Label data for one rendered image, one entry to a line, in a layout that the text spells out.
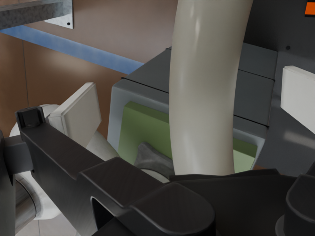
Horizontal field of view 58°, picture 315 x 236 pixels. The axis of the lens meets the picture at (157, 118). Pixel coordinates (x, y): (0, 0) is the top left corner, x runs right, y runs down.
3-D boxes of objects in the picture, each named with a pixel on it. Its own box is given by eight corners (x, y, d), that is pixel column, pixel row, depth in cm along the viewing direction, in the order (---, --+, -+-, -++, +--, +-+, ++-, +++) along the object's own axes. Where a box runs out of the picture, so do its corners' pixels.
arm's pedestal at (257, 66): (256, 135, 150) (229, 264, 85) (168, 105, 163) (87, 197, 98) (295, 43, 124) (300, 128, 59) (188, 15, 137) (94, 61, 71)
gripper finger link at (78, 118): (74, 170, 14) (59, 171, 14) (102, 121, 21) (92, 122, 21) (62, 114, 13) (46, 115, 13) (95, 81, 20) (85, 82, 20)
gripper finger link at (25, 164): (44, 176, 13) (-22, 180, 13) (77, 132, 17) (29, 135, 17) (36, 145, 12) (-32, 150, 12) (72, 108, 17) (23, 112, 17)
